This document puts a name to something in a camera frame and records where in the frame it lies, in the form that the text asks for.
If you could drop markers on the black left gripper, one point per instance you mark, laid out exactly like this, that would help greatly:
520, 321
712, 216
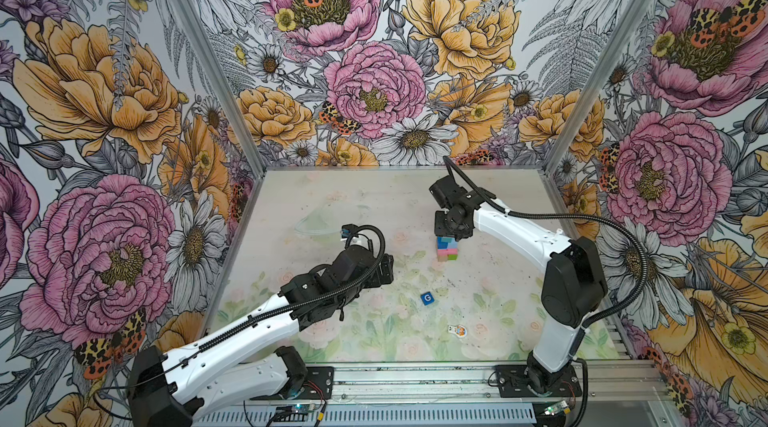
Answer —
374, 279

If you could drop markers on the blue letter G block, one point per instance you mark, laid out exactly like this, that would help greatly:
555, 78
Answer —
427, 298

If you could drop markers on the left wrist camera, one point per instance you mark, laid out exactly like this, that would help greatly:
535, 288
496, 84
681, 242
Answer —
348, 230

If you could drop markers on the grey vented cable duct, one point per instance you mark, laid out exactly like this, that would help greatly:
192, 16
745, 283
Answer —
503, 414

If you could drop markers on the green circuit board right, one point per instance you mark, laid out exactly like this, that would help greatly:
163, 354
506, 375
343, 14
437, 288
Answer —
555, 409

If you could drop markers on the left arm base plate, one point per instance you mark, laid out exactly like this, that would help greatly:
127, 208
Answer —
316, 384

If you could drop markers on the green circuit board left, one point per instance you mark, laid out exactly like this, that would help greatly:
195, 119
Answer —
303, 408

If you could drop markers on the aluminium corner post left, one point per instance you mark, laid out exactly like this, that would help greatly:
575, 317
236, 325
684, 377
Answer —
196, 32

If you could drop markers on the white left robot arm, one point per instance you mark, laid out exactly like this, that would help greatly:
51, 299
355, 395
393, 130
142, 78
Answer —
247, 359

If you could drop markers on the green circuit board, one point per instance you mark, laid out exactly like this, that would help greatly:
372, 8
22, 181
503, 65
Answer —
303, 408
555, 409

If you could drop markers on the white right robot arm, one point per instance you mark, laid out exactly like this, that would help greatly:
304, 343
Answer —
574, 283

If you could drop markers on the aluminium front rail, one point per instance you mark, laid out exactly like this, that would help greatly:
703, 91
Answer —
443, 382

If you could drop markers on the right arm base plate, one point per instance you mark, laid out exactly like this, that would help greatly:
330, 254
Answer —
518, 381

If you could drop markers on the aluminium corner post right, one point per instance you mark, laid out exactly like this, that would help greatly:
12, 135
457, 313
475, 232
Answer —
609, 57

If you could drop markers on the pink rectangular block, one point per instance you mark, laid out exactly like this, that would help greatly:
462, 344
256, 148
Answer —
446, 252

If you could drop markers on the aluminium corner post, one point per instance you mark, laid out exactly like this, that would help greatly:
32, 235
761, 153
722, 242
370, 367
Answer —
196, 32
609, 57

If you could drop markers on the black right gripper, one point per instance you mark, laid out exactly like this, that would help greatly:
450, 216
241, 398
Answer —
440, 230

